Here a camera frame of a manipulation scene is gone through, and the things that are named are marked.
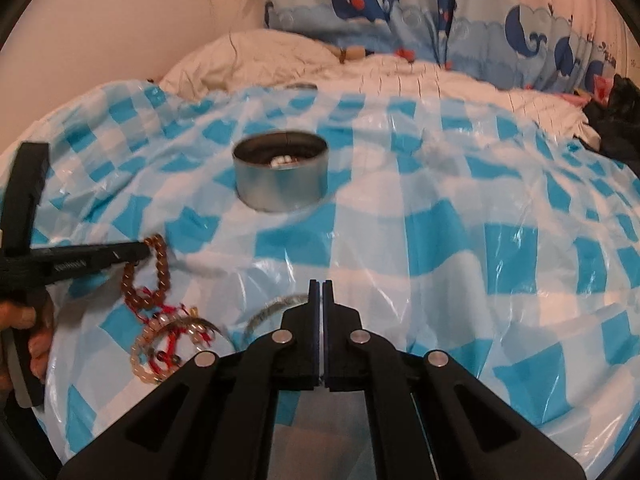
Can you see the dark clothing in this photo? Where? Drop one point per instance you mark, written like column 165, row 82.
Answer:
column 617, row 120

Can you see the small wooden object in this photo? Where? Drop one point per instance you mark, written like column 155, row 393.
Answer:
column 352, row 54

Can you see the blue checkered plastic sheet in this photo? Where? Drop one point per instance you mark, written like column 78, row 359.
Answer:
column 430, row 240

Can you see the white quilt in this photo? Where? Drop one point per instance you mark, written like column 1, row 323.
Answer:
column 260, row 55

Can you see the round metal tin can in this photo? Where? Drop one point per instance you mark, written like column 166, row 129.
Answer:
column 280, row 185

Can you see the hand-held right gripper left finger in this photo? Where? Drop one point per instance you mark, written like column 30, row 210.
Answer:
column 313, row 310

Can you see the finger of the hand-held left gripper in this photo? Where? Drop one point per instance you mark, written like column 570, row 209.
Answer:
column 125, row 254

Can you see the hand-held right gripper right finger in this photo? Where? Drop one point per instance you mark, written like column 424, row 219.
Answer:
column 327, row 310

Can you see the person's left hand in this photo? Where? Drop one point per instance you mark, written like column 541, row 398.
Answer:
column 37, row 345

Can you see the whale print curtain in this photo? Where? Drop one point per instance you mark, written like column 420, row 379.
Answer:
column 410, row 15

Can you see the pink object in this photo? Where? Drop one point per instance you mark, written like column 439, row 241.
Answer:
column 603, row 87

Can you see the clear thin bangle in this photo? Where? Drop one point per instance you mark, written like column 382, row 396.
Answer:
column 265, row 312

